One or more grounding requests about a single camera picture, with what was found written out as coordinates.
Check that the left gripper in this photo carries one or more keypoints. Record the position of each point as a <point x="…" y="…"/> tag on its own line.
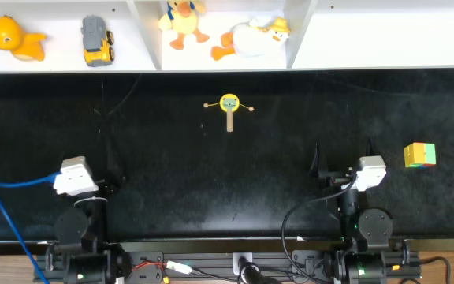
<point x="110" y="185"/>

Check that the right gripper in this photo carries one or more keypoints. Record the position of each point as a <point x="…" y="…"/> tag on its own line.
<point x="335" y="178"/>

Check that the many-coloured puzzle cube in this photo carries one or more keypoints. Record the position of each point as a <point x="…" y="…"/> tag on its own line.
<point x="419" y="155"/>

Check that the yellow rattle drum toy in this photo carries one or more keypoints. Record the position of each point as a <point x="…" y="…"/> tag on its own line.
<point x="229" y="103"/>

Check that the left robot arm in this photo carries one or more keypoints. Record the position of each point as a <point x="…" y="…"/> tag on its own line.
<point x="71" y="226"/>

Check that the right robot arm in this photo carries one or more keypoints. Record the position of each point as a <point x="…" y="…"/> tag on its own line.
<point x="374" y="229"/>

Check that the white shelf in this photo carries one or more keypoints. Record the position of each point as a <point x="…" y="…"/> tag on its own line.
<point x="369" y="43"/>

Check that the grey and yellow toy truck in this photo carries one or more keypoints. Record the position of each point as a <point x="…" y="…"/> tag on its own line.
<point x="95" y="43"/>

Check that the white plush duck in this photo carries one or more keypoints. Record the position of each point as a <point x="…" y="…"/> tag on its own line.
<point x="250" y="41"/>

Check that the yellow plush duck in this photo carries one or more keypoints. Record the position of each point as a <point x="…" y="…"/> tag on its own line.
<point x="183" y="21"/>

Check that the yellow rubber duck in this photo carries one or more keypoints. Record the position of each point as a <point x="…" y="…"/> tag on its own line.
<point x="8" y="35"/>

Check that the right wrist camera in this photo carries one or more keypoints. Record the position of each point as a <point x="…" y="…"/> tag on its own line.
<point x="371" y="173"/>

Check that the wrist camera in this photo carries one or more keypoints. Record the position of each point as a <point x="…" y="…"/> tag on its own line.
<point x="371" y="173"/>
<point x="75" y="177"/>

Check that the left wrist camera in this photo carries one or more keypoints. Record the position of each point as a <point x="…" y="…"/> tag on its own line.
<point x="75" y="177"/>

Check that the mounting rail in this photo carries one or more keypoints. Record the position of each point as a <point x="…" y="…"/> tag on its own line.
<point x="219" y="260"/>

